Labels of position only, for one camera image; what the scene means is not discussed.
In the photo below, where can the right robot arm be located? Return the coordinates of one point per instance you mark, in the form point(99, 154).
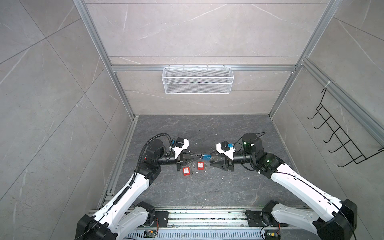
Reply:
point(329, 218)

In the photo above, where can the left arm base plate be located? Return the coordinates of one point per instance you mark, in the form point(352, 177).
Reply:
point(157, 218)

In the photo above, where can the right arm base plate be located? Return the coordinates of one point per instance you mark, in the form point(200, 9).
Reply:
point(261, 219)

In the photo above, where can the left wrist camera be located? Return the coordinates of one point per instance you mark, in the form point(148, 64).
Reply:
point(179, 145)

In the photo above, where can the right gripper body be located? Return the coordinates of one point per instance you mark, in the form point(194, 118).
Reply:
point(241, 158)

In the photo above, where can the white wire mesh basket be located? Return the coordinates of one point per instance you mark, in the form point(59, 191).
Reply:
point(197, 80)

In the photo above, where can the black wire hook rack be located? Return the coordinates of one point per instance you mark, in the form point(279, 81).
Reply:
point(340, 134)

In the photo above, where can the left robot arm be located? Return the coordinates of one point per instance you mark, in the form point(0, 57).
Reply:
point(114, 221)

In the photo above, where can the red padlock long shackle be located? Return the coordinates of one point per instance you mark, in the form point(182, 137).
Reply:
point(200, 166)

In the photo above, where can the aluminium rail front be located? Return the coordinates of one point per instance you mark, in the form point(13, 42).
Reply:
point(235, 218)

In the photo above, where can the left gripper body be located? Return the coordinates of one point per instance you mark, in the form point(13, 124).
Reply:
point(168, 160)

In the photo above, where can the blue padlock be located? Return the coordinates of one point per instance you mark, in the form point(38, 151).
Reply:
point(205, 157)

